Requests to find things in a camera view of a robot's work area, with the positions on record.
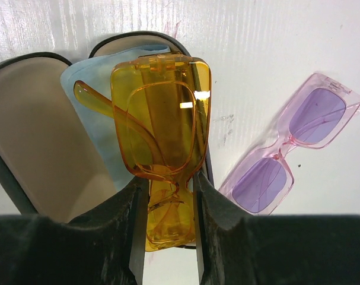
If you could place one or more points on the purple sunglasses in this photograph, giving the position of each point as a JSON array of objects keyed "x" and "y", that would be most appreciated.
[{"x": 312, "y": 118}]

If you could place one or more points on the light blue cleaning cloth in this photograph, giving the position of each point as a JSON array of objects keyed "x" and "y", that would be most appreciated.
[{"x": 87, "y": 86}]

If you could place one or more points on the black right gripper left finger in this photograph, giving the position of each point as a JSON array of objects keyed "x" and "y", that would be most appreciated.
[{"x": 105, "y": 245}]

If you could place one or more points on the orange sunglasses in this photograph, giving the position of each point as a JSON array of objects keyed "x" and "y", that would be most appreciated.
[{"x": 161, "y": 106}]

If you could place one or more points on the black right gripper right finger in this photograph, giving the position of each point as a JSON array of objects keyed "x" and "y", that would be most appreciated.
[{"x": 234, "y": 247}]

